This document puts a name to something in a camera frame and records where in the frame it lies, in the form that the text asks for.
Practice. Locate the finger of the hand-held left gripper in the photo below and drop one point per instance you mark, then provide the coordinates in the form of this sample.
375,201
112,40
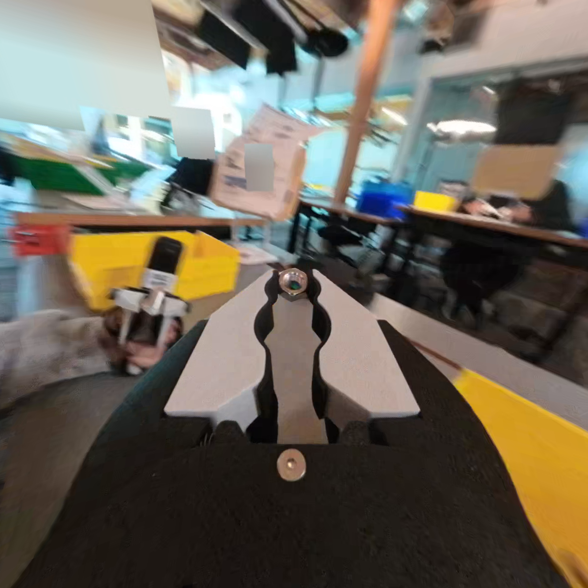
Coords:
126,299
173,308

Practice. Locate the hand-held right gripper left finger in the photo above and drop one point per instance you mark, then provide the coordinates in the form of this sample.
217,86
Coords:
216,367

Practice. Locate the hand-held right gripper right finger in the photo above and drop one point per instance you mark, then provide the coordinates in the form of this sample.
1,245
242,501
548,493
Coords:
367,367

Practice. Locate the yellow plastic bin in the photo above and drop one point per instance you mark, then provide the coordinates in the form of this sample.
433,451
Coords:
115,262
537,459

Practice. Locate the silver hex nut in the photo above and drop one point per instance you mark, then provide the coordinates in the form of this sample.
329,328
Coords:
292,281

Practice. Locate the person's left forearm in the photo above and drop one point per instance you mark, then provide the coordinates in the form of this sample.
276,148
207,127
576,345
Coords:
50,349

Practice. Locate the person's left hand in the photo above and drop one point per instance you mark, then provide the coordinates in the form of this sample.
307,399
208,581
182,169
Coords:
142,356

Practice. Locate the red plastic bin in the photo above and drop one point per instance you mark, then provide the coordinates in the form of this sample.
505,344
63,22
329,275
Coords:
39,240

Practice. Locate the green plastic bin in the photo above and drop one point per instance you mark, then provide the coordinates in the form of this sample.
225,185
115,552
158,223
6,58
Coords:
69,174

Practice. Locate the printed cardboard box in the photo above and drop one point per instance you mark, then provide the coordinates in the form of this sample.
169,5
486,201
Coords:
275,133

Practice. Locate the blue plastic bin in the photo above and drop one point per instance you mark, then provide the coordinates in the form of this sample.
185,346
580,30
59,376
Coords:
383,200

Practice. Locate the small yellow bin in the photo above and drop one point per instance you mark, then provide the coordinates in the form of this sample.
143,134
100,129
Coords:
434,201

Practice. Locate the wooden pillar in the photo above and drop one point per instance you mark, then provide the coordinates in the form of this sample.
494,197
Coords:
363,101

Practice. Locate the wooden-top desk black frame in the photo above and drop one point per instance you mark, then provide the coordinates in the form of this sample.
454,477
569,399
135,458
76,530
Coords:
138,219
505,229

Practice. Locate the dark wall monitor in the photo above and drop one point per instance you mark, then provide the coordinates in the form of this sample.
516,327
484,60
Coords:
533,112

